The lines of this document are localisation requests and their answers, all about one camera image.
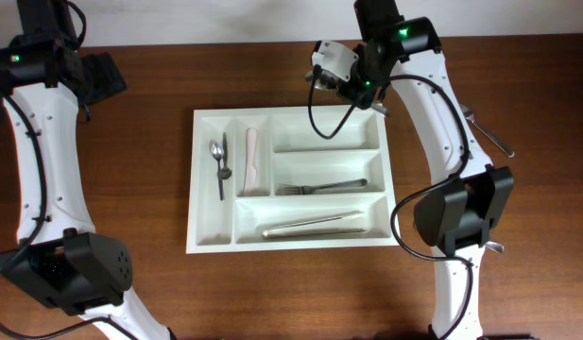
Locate large steel spoon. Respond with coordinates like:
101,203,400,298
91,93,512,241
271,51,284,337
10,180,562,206
315,71,389,118

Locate steel fork with thick handle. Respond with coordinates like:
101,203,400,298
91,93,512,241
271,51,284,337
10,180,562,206
460,104,515,158

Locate small steel teaspoon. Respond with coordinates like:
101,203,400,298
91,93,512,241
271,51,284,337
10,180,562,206
210,141,225,201

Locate pink plastic knife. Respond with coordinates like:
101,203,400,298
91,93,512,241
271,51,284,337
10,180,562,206
243,127,259,196

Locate thin steel fork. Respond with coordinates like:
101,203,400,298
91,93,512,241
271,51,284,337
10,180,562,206
275,178,369,196

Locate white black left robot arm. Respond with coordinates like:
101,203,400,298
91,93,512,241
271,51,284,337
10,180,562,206
0,0,173,339

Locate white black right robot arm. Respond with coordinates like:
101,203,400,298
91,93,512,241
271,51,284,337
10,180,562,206
337,1,514,339

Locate white plastic cutlery tray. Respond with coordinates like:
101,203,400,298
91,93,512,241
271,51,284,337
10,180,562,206
186,106,395,254

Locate steel tongs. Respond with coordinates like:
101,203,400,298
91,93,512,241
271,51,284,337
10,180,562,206
260,211,367,239

